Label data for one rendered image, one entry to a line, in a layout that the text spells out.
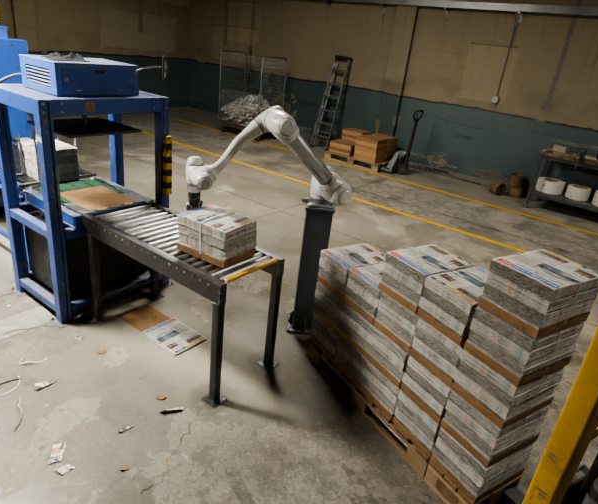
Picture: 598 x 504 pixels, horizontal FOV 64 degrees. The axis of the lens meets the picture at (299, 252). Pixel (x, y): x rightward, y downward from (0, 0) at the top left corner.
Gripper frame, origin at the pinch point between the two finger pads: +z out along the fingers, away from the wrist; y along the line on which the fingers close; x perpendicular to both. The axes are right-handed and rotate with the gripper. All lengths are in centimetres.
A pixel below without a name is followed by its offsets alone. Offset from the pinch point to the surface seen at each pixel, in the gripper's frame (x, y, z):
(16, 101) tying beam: 110, -47, -56
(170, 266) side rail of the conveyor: -12.5, -27.8, 16.8
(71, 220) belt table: 85, -32, 18
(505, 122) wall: 6, 707, -23
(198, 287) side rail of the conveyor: -36, -28, 21
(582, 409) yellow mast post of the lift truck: -220, -30, -12
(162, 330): 28, -2, 92
